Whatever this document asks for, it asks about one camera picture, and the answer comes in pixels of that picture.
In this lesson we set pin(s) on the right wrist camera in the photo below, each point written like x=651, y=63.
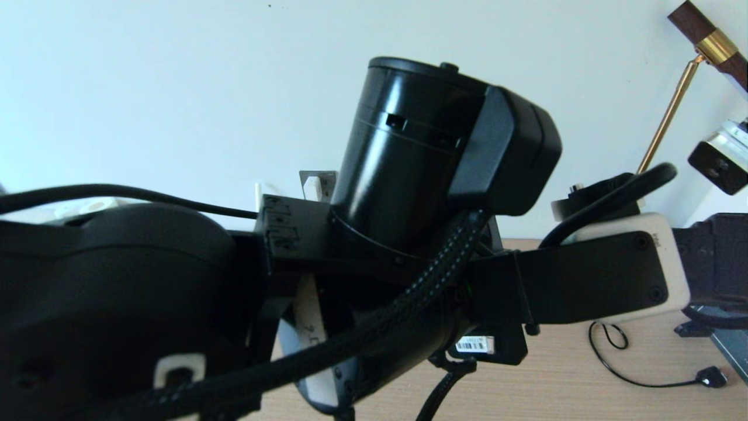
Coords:
x=721, y=164

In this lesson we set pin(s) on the brass desk lamp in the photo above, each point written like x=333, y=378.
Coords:
x=716, y=45

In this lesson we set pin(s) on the dark framed panel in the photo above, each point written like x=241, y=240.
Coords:
x=733, y=351

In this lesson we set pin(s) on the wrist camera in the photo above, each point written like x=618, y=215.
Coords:
x=672, y=257
x=721, y=164

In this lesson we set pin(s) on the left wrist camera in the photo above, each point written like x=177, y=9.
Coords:
x=672, y=257

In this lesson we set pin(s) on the white power adapter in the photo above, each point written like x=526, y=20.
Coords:
x=312, y=188

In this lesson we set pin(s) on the white wifi router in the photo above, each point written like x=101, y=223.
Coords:
x=259, y=193

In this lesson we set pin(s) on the grey wall socket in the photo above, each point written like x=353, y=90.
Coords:
x=330, y=181

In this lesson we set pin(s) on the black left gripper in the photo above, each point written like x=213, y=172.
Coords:
x=491, y=304

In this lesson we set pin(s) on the white toilet paper roll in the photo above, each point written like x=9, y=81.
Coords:
x=96, y=206

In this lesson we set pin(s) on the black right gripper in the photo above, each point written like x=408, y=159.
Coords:
x=719, y=257

